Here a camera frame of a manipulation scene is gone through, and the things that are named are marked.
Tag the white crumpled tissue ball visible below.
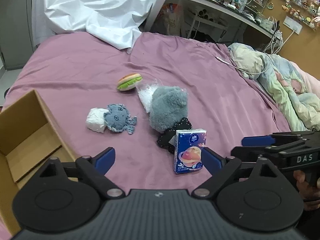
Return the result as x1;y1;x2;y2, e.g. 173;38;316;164
86;108;108;133

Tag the blue denim octopus toy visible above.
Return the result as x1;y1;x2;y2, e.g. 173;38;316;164
104;103;137;134

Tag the pink bed sheet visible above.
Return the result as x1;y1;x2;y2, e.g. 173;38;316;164
4;32;290;191

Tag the grey door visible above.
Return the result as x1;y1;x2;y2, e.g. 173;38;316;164
1;0;35;70

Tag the white plastic cover sheet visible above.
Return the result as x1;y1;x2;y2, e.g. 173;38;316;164
31;0;153;50

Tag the clear bag of white beads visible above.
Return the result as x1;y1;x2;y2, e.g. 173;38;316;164
136;79;163;113

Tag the plush hamburger toy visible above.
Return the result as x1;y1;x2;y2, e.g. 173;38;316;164
117;73;143;92

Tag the orange plastic bag under desk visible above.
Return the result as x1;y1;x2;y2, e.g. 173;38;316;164
155;3;183;36

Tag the white charging cable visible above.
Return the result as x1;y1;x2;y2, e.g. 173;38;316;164
215;56;268;75

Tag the blue tissue packet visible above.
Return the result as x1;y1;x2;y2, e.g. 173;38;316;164
173;129;207;174

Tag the grey fluffy plush toy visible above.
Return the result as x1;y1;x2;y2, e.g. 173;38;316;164
149;86;188;133

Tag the white wall power strip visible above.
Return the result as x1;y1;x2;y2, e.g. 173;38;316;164
283;16;303;35

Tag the pastel floral quilt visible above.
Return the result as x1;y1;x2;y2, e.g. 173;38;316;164
228;43;319;131

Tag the brown cardboard box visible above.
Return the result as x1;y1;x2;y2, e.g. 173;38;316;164
1;90;76;235

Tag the person's right hand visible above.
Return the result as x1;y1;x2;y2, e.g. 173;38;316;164
293;170;319;211

